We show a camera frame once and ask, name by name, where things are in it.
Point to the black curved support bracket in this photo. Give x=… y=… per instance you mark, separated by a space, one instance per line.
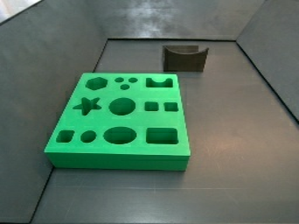
x=183 y=58

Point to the green shape-sorter fixture block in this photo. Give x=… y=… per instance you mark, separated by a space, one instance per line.
x=123 y=123

